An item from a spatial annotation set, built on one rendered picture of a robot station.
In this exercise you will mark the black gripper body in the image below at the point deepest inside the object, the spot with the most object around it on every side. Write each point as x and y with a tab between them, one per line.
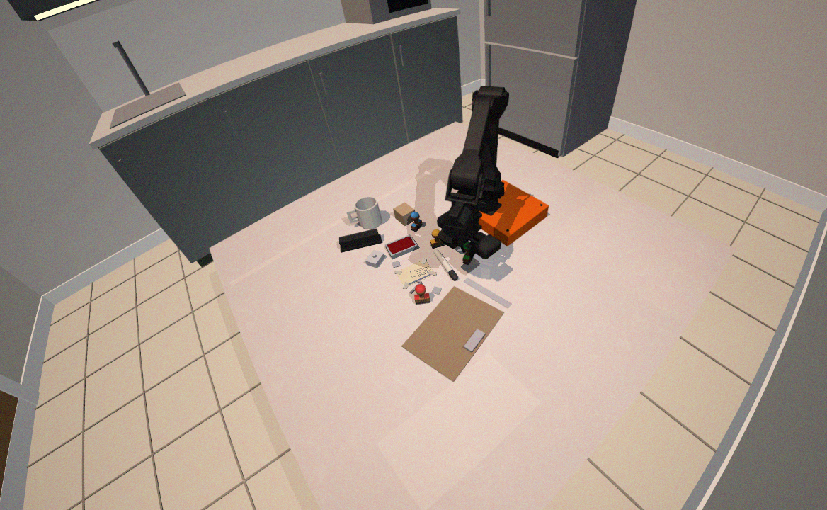
484	245

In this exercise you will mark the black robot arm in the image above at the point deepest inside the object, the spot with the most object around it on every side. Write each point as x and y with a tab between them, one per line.
474	173

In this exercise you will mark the brown rubber stamp with yellow ball handle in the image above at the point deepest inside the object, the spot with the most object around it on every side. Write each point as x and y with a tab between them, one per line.
435	243

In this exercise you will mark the grey mug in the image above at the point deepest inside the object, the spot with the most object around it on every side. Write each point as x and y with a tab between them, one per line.
368	213

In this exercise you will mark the red rubber stamp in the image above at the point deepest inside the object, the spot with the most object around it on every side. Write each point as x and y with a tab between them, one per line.
421	297

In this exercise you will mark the brown stamp with blue ball handle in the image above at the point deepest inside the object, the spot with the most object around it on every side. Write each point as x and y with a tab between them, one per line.
417	222

